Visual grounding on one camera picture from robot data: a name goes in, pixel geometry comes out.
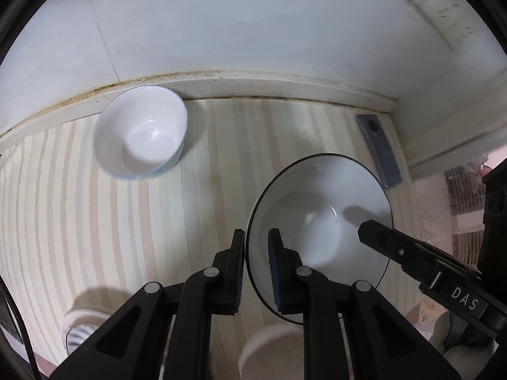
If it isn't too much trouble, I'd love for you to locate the large white blue-rimmed bowl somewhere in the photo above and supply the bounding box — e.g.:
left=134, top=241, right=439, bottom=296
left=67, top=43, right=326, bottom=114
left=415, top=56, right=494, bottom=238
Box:
left=238, top=323, right=304, bottom=380

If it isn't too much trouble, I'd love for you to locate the white black-rimmed bowl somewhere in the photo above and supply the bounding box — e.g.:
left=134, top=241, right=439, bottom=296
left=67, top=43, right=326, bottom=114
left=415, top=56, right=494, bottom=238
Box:
left=246, top=153, right=394, bottom=317

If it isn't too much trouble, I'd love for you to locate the white blue-leaf patterned plate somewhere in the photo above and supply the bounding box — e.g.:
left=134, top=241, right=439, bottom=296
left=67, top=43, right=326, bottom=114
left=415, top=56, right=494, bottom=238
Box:
left=64, top=323, right=98, bottom=354

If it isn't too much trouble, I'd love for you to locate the blue smartphone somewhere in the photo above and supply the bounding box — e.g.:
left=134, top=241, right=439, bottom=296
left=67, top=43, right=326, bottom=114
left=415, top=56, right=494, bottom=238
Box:
left=356, top=114, right=402, bottom=190

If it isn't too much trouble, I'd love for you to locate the floral patterned white bowl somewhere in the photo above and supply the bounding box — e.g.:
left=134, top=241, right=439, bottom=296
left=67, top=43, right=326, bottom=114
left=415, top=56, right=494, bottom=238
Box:
left=93, top=86, right=189, bottom=180

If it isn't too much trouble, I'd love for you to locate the black cable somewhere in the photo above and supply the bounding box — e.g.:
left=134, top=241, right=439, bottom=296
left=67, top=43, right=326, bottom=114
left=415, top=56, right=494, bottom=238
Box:
left=0, top=276, right=41, bottom=380

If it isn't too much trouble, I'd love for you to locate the white wall power strip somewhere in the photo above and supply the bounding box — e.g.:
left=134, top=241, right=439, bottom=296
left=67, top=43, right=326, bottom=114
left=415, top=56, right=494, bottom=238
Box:
left=407, top=0, right=481, bottom=50

